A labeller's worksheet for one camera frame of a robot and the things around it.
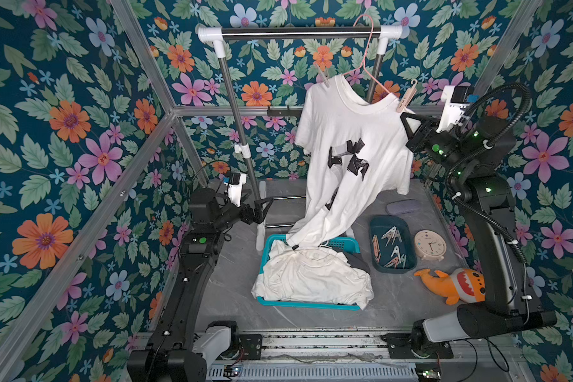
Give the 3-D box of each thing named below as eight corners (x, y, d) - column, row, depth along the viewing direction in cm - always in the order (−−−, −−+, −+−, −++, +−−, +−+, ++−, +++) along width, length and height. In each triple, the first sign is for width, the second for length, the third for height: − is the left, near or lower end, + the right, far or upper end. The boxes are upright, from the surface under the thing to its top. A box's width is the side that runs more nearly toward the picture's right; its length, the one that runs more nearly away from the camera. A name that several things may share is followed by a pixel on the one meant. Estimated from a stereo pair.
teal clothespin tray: (373, 273, 91) (376, 269, 88) (363, 219, 107) (365, 214, 104) (421, 273, 91) (425, 269, 88) (404, 219, 107) (406, 214, 104)
